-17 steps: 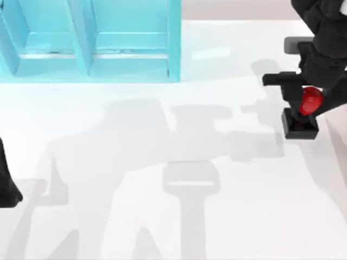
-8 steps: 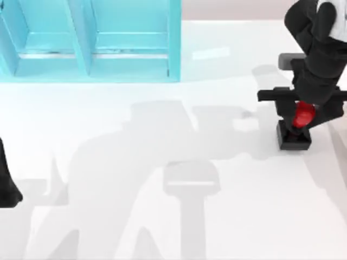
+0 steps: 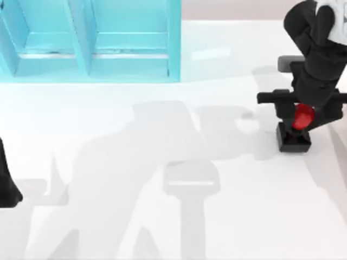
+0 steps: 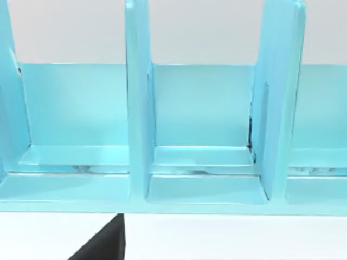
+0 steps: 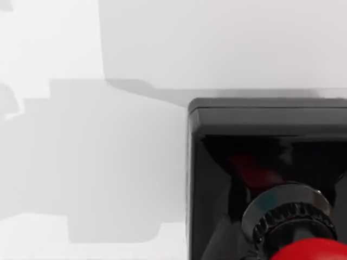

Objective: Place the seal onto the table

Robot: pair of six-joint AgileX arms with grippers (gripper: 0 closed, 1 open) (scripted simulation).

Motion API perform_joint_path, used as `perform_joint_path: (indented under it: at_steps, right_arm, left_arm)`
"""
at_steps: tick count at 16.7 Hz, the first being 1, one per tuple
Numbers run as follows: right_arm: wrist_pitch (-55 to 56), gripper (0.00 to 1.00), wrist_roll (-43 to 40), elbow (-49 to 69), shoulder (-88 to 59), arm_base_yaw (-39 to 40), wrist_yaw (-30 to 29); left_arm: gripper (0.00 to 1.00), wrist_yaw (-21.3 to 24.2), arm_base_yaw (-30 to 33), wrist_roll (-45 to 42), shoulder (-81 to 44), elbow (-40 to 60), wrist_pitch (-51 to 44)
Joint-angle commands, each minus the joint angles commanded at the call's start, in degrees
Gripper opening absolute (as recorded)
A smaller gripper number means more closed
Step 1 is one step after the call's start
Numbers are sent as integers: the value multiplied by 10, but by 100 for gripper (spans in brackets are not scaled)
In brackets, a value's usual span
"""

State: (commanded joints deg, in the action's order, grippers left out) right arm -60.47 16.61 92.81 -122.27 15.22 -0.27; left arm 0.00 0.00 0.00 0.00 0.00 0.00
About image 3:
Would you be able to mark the red stamp with black base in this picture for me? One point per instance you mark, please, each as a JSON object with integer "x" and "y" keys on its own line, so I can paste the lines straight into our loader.
{"x": 303, "y": 116}

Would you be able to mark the grey rounded box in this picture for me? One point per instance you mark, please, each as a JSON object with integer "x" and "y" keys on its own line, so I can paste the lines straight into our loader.
{"x": 284, "y": 63}

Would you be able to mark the light blue rack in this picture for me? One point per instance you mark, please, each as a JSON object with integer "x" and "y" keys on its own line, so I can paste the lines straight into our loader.
{"x": 130, "y": 40}

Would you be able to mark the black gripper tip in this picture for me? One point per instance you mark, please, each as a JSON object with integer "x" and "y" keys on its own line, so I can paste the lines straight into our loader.
{"x": 6, "y": 184}

